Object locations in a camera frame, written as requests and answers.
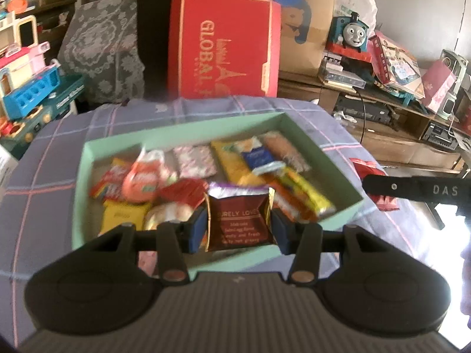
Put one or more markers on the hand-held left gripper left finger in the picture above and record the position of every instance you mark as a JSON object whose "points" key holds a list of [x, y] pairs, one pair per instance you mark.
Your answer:
{"points": [[197, 228]]}

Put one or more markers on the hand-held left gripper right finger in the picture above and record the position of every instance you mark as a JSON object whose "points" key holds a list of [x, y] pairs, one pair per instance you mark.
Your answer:
{"points": [[279, 231]]}

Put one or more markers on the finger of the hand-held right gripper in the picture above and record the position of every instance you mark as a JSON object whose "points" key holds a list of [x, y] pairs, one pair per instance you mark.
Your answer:
{"points": [[390, 187]]}

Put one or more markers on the orange yellow snack packet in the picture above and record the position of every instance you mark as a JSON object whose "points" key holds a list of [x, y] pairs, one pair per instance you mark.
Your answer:
{"points": [[290, 206]]}

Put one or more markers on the maroon purple-edged snack packet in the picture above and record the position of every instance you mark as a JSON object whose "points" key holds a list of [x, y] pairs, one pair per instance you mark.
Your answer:
{"points": [[237, 224]]}

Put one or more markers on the yellow green striped packet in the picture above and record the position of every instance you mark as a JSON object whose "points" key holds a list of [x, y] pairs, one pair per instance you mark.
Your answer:
{"points": [[305, 191]]}

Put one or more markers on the green cardboard box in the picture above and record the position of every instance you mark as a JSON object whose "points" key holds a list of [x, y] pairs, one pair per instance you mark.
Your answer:
{"points": [[239, 259]]}

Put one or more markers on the white floral snack packet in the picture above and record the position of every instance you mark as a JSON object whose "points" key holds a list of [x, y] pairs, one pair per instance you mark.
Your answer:
{"points": [[195, 160]]}

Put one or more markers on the white orange snack packet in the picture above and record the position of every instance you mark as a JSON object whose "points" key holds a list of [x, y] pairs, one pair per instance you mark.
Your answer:
{"points": [[143, 180]]}

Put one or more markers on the blue white snack packet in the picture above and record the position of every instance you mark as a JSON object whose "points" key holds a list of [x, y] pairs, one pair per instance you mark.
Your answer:
{"points": [[259, 158]]}

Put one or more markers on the wide yellow snack packet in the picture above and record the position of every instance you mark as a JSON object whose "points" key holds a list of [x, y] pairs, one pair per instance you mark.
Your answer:
{"points": [[121, 215]]}

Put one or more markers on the long yellow snack packet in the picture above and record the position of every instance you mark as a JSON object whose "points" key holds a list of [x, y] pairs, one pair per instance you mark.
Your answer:
{"points": [[228, 158]]}

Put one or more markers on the clear orange cracker packet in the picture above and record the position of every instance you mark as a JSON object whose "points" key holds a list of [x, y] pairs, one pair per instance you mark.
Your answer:
{"points": [[285, 149]]}

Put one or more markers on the red rainbow candy packet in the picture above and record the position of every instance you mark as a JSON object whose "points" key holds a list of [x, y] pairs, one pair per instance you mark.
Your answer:
{"points": [[106, 185]]}

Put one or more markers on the round golden snack packet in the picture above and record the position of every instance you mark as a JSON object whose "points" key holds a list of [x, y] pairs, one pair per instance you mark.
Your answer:
{"points": [[165, 213]]}

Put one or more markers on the wooden TV stand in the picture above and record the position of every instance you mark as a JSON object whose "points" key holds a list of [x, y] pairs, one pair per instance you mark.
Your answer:
{"points": [[397, 143]]}

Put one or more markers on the silver stereo device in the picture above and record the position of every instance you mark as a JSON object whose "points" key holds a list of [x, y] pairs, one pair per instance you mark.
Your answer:
{"points": [[439, 136]]}

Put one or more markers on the black stereo device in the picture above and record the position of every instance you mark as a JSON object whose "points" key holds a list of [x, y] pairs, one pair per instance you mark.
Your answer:
{"points": [[368, 112]]}

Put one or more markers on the pink paper bag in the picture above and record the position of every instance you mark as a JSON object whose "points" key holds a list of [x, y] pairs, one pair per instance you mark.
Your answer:
{"points": [[438, 84]]}

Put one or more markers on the colourful picture book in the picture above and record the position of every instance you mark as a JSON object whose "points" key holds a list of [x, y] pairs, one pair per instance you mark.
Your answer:
{"points": [[395, 62]]}

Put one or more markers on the blue toy train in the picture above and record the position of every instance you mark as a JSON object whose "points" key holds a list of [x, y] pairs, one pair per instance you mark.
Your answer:
{"points": [[351, 33]]}

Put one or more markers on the purple checked blanket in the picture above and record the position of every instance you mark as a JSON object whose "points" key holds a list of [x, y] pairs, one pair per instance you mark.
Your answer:
{"points": [[55, 147]]}

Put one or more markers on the brown cardboard box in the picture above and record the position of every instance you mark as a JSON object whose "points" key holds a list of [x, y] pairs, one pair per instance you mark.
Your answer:
{"points": [[309, 44]]}

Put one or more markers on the teal toy box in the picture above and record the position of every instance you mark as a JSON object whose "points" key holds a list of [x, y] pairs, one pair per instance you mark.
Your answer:
{"points": [[51, 116]]}

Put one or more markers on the red gift box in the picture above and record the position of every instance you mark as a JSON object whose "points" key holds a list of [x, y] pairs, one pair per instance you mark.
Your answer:
{"points": [[224, 44]]}

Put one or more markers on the white plastic bag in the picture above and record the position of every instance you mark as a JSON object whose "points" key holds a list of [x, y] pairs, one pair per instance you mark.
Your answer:
{"points": [[358, 0]]}

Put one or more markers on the grey lace cushion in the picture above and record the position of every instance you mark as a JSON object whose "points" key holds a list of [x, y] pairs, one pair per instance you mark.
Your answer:
{"points": [[103, 51]]}

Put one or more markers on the white printed paper sheet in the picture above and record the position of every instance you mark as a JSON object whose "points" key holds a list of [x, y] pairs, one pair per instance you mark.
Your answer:
{"points": [[5, 169]]}

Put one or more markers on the blue toy tray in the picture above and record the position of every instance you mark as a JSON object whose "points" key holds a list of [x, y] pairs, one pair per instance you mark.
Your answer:
{"points": [[33, 90]]}

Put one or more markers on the orange plastic lid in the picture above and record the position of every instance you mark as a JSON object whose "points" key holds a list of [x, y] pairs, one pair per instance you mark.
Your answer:
{"points": [[18, 5]]}

